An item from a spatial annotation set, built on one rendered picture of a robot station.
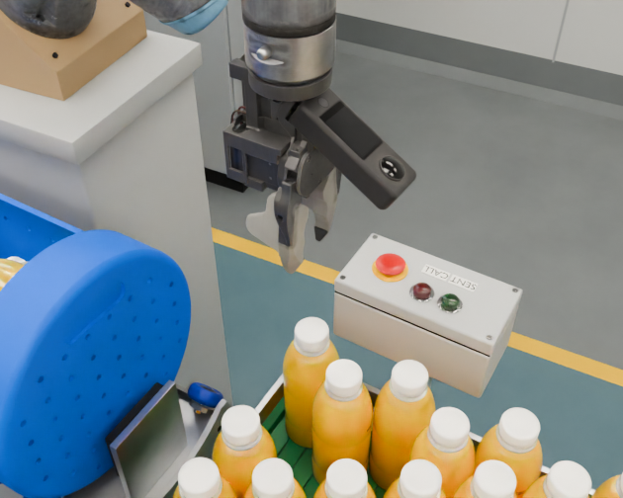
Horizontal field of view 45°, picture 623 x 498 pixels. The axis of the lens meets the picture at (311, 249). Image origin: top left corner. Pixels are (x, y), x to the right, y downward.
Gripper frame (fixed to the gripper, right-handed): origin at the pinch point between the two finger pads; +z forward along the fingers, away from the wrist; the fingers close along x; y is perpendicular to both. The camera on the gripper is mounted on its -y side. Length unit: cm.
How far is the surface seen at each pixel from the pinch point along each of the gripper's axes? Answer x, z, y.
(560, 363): -108, 122, -21
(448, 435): 4.9, 12.4, -18.6
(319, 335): 0.2, 12.5, -1.2
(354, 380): 3.8, 12.4, -7.5
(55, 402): 23.3, 8.8, 15.0
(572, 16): -256, 86, 27
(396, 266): -12.3, 10.5, -4.4
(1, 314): 22.4, -0.3, 19.8
